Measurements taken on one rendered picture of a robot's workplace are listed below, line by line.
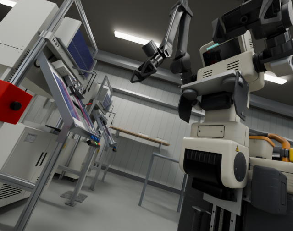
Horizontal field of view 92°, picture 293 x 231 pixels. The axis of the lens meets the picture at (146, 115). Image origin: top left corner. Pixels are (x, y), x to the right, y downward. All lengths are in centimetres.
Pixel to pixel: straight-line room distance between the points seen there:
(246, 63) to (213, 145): 39
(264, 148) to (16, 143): 147
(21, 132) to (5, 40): 81
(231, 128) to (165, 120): 432
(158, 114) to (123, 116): 122
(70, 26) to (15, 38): 46
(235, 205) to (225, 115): 37
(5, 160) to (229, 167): 126
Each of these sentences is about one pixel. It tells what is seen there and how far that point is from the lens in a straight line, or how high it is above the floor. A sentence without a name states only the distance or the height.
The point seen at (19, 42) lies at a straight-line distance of 166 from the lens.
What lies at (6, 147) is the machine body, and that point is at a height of 46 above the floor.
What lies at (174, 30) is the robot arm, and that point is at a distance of 97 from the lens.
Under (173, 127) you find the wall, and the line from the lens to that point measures 489.
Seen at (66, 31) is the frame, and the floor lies 154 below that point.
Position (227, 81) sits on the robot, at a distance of 62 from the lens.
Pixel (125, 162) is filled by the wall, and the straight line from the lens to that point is 467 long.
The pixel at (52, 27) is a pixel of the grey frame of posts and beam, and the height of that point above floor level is 143.
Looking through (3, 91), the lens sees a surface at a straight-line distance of 83.
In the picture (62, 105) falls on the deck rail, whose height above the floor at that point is 83.
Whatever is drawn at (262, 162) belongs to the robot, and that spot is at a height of 79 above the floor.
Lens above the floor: 65
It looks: 17 degrees up
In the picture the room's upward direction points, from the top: 18 degrees clockwise
